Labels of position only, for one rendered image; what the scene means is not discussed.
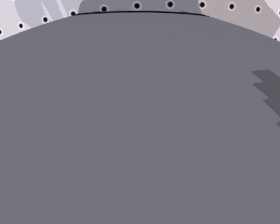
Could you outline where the grey perforated base plate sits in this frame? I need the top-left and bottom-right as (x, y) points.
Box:
(0, 0), (280, 41)

